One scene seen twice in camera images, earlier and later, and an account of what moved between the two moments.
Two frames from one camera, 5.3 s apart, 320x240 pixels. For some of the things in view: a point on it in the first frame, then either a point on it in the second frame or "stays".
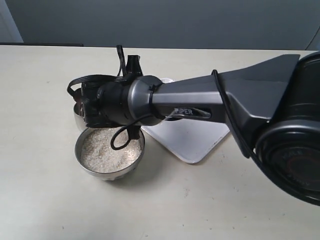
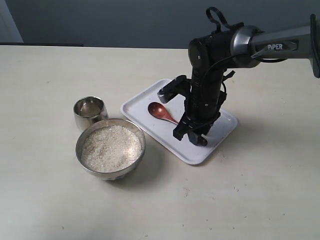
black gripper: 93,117 → 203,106
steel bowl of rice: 96,156 stays
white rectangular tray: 191,139 stays
